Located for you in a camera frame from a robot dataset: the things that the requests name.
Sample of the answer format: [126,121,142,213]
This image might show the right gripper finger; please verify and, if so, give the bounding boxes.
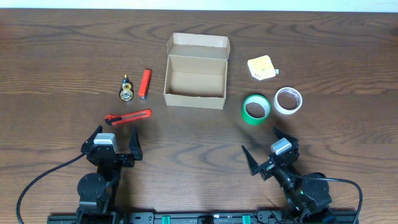
[241,146,268,175]
[272,127,299,146]

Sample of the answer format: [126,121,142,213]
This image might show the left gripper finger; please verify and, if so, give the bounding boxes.
[128,127,143,161]
[84,125,103,144]

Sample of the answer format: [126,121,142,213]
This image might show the green tape roll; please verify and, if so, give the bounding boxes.
[241,95,271,126]

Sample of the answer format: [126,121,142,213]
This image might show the black gold correction tape dispenser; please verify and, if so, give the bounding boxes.
[119,74,134,102]

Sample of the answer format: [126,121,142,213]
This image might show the yellow sticky note pad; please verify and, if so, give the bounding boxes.
[248,55,279,80]

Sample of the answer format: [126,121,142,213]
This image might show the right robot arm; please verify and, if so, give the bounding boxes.
[242,128,338,223]

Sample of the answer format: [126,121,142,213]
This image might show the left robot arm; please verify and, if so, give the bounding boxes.
[76,126,143,223]

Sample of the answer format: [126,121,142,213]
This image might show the red utility knife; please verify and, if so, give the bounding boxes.
[104,109,152,126]

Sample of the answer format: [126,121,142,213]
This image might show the white tape roll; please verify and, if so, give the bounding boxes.
[273,87,303,115]

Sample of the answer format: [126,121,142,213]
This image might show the open cardboard box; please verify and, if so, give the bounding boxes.
[164,33,230,110]

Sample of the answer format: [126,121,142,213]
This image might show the right black cable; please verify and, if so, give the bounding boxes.
[290,174,364,224]

